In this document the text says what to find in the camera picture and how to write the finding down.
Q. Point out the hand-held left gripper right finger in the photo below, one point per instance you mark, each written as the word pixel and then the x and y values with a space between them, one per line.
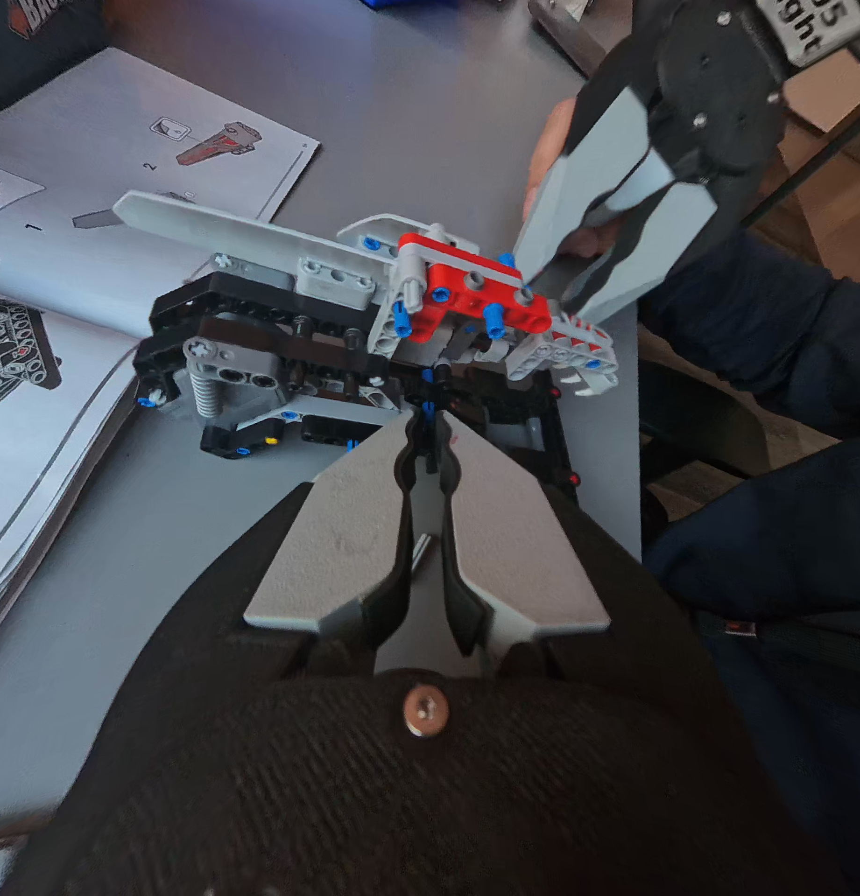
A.
pixel 521 560

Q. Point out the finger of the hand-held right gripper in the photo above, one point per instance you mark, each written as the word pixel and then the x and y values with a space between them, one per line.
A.
pixel 654 245
pixel 577 189

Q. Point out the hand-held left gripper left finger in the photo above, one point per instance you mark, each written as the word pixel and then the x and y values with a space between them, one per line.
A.
pixel 332 553

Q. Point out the grey red lego model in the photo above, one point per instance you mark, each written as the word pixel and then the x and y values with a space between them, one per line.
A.
pixel 465 294

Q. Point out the lego instruction booklet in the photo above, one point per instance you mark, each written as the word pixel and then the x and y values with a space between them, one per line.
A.
pixel 122 126

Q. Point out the black lego box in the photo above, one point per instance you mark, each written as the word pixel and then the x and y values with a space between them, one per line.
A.
pixel 38 49

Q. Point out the person's right hand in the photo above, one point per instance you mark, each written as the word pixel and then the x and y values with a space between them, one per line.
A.
pixel 545 161

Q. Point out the cardboard box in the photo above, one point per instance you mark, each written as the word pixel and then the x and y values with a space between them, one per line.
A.
pixel 836 210

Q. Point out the blue plastic item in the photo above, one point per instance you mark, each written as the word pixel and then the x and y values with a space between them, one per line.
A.
pixel 398 3

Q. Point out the person's dark clothing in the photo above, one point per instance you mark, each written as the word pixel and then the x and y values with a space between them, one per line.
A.
pixel 787 546

